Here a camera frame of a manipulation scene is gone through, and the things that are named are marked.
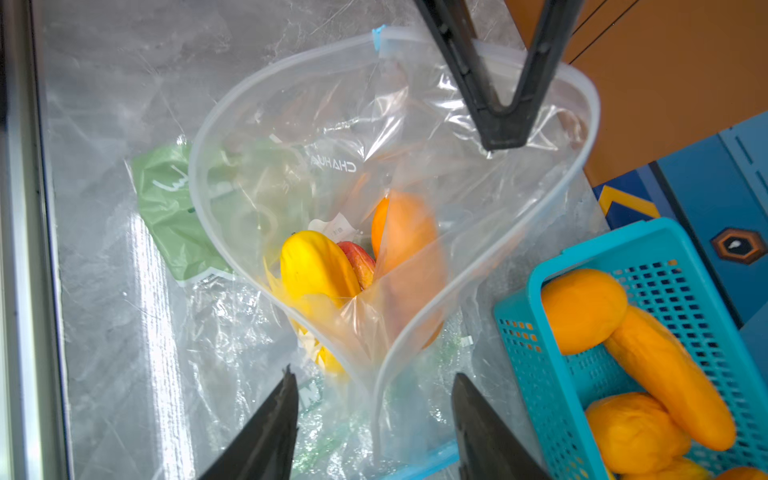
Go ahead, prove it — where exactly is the blue zipper clear bag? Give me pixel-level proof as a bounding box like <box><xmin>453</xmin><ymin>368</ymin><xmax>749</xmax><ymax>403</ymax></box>
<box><xmin>291</xmin><ymin>312</ymin><xmax>475</xmax><ymax>479</ymax></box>

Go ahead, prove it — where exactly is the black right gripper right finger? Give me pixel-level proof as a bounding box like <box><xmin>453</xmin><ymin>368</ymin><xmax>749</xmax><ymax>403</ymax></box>
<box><xmin>451</xmin><ymin>373</ymin><xmax>549</xmax><ymax>480</ymax></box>

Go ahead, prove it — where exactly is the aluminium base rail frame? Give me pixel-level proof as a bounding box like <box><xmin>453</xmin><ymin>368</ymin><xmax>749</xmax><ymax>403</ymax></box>
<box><xmin>1</xmin><ymin>1</ymin><xmax>70</xmax><ymax>479</ymax></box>

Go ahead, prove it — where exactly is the red pink mango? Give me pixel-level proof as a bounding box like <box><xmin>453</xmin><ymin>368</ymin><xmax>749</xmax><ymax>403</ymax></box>
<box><xmin>338</xmin><ymin>241</ymin><xmax>375</xmax><ymax>290</ymax></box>

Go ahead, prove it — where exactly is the teal plastic basket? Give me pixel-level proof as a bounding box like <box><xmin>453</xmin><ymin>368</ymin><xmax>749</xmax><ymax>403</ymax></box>
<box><xmin>493</xmin><ymin>219</ymin><xmax>767</xmax><ymax>479</ymax></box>

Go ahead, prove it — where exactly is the small yellow mango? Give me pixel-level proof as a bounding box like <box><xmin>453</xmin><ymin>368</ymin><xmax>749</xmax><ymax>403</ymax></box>
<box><xmin>619</xmin><ymin>457</ymin><xmax>713</xmax><ymax>480</ymax></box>

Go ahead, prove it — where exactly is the orange mango top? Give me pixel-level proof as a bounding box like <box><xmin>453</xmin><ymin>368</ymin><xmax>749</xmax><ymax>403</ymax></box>
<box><xmin>541</xmin><ymin>269</ymin><xmax>629</xmax><ymax>355</ymax></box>

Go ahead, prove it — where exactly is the clear zip-top bag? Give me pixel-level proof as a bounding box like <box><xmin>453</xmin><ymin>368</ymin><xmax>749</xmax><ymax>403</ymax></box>
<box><xmin>188</xmin><ymin>27</ymin><xmax>600</xmax><ymax>460</ymax></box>

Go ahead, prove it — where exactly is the green printed zip bag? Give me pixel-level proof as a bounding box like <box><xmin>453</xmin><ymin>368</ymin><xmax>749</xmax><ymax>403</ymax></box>
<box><xmin>129</xmin><ymin>141</ymin><xmax>234</xmax><ymax>286</ymax></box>

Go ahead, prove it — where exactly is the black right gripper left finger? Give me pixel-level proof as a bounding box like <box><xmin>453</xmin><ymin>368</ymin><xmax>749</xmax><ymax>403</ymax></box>
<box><xmin>200</xmin><ymin>366</ymin><xmax>299</xmax><ymax>480</ymax></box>

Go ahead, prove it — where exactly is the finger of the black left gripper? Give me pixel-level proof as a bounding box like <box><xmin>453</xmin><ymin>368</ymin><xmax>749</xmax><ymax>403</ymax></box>
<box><xmin>415</xmin><ymin>0</ymin><xmax>498</xmax><ymax>150</ymax></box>
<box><xmin>488</xmin><ymin>0</ymin><xmax>583</xmax><ymax>150</ymax></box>

